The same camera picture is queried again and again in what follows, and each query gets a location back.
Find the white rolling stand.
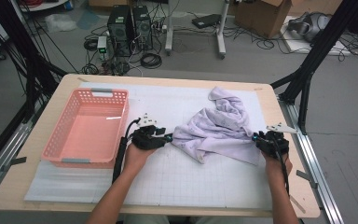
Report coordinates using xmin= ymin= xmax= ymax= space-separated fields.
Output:
xmin=164 ymin=0 xmax=231 ymax=60

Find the clear plastic bag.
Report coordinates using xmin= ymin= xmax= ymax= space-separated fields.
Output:
xmin=45 ymin=13 xmax=77 ymax=34

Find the person's left hand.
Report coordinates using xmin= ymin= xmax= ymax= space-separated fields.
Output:
xmin=123 ymin=143 xmax=157 ymax=178

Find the aluminium rail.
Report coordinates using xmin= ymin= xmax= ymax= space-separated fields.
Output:
xmin=279 ymin=99 xmax=344 ymax=224
xmin=0 ymin=102 xmax=43 ymax=203

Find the teal sheet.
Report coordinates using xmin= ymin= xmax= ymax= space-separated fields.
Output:
xmin=76 ymin=8 xmax=101 ymax=31

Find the small white box green light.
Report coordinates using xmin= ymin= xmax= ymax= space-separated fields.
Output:
xmin=96 ymin=35 xmax=108 ymax=54

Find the coiled black cable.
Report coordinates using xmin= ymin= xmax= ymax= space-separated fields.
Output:
xmin=140 ymin=52 xmax=163 ymax=70
xmin=81 ymin=63 xmax=101 ymax=76
xmin=83 ymin=37 xmax=99 ymax=52

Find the grey rounded device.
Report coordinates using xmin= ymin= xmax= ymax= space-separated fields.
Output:
xmin=287 ymin=11 xmax=334 ymax=43

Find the left hand-held gripper black cable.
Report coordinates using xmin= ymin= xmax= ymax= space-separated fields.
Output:
xmin=111 ymin=118 xmax=143 ymax=185

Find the brown cardboard box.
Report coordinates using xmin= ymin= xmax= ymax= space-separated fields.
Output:
xmin=88 ymin=0 xmax=129 ymax=7
xmin=287 ymin=0 xmax=344 ymax=16

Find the lilac printed towel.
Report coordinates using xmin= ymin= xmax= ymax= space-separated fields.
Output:
xmin=171 ymin=86 xmax=262 ymax=166

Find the tangle of black floor cables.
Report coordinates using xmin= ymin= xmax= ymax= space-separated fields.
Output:
xmin=223 ymin=24 xmax=358 ymax=63

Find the grey rail bracket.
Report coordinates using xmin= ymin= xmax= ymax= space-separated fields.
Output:
xmin=296 ymin=169 xmax=320 ymax=189
xmin=1 ymin=156 xmax=28 ymax=173

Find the black metal stand frame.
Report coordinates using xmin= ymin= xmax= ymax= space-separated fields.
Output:
xmin=269 ymin=0 xmax=358 ymax=135
xmin=0 ymin=0 xmax=68 ymax=125

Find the black flat box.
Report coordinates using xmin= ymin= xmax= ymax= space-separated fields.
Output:
xmin=191 ymin=13 xmax=222 ymax=30

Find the white power strip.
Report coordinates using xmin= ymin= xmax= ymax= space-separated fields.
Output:
xmin=153 ymin=20 xmax=169 ymax=34

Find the black computer tower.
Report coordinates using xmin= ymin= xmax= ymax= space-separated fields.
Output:
xmin=131 ymin=5 xmax=154 ymax=50
xmin=106 ymin=4 xmax=135 ymax=58

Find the pink plastic basket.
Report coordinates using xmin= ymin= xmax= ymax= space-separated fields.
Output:
xmin=40 ymin=88 xmax=131 ymax=170

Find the hand-held gripper black cable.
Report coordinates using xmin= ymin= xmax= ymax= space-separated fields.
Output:
xmin=111 ymin=118 xmax=143 ymax=185
xmin=271 ymin=136 xmax=292 ymax=197

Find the white floor board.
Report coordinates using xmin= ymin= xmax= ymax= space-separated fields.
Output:
xmin=281 ymin=15 xmax=352 ymax=57

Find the tangle of computer cables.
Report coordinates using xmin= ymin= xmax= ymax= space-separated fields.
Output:
xmin=105 ymin=55 xmax=144 ymax=77

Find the white round table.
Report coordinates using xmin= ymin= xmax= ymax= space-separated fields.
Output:
xmin=18 ymin=0 xmax=69 ymax=13

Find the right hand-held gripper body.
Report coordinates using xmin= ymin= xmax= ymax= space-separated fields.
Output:
xmin=255 ymin=122 xmax=297 ymax=160

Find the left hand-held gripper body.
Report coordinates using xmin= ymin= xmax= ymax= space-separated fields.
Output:
xmin=131 ymin=113 xmax=168 ymax=151

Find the right hand-held gripper black cable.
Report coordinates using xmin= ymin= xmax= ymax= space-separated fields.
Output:
xmin=271 ymin=136 xmax=292 ymax=197

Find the person's right hand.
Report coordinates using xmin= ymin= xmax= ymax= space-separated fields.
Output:
xmin=262 ymin=151 xmax=293 ymax=185

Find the large open cardboard box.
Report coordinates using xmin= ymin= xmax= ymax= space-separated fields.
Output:
xmin=234 ymin=0 xmax=293 ymax=39

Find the beige tape strip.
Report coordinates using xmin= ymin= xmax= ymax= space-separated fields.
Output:
xmin=290 ymin=195 xmax=307 ymax=215

